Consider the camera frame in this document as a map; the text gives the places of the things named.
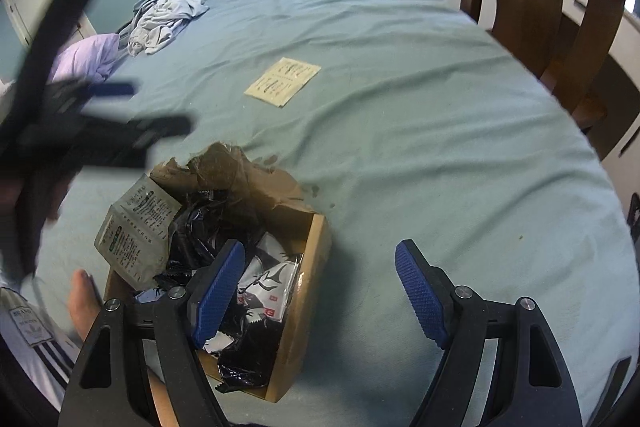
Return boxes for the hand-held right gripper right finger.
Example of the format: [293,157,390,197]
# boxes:
[394,239,583,427]

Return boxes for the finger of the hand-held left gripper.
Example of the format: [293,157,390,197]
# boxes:
[84,115,194,168]
[50,80,137,104]

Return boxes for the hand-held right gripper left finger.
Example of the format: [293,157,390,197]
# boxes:
[57,239,247,427]

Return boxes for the pile of black snack packets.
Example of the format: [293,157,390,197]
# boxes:
[132,189,306,393]

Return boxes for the cardboard box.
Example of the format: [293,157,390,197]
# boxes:
[102,142,332,404]

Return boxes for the beige printed sachet sheet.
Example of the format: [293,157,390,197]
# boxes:
[244,57,322,108]
[94,173,183,292]

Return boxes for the purple duvet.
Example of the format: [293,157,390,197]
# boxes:
[50,33,121,82]

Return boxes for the grey crumpled clothes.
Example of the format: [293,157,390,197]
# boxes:
[117,0,210,58]

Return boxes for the person's bare leg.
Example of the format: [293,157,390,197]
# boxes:
[147,367,181,427]

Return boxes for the person's bare foot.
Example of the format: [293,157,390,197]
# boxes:
[67,269,103,343]

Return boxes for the white striped shorts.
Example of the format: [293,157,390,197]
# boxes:
[0,287,83,413]

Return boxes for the dark wooden chair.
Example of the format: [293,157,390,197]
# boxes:
[450,0,628,132]

